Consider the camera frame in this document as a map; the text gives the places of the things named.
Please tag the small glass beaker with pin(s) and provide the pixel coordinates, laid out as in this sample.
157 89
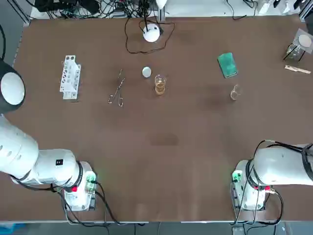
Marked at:
234 94

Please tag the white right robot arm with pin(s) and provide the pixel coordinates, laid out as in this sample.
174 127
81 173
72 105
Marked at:
281 166

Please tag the aluminium frame post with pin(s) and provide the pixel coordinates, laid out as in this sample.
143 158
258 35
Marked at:
162 14

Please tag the white test tube rack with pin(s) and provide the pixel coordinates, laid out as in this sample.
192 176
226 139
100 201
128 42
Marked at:
73 92

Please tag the small glass jar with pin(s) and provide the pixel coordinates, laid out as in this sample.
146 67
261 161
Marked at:
293 52

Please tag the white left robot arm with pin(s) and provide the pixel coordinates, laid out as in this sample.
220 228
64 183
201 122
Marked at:
19 151

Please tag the wooden test tube clamp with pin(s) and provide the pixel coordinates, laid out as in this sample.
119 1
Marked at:
297 69

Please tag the metal crucible tongs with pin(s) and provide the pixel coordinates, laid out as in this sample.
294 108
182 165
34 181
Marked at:
119 85

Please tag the white desk lamp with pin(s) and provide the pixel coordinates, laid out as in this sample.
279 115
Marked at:
152 33

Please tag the folded green cloth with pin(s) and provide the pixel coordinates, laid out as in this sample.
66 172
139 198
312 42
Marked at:
227 64

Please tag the glass beaker with amber liquid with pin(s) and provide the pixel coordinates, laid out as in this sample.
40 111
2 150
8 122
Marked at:
160 88

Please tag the small white porcelain dish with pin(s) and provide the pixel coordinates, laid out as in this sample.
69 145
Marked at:
146 72

